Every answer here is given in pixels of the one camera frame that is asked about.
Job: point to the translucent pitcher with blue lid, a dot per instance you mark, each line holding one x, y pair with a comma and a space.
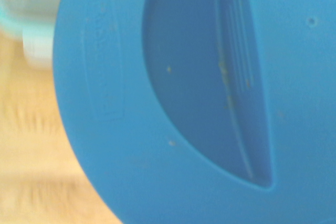
183, 103

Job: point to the glass container with teal lid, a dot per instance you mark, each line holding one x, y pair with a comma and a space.
23, 1

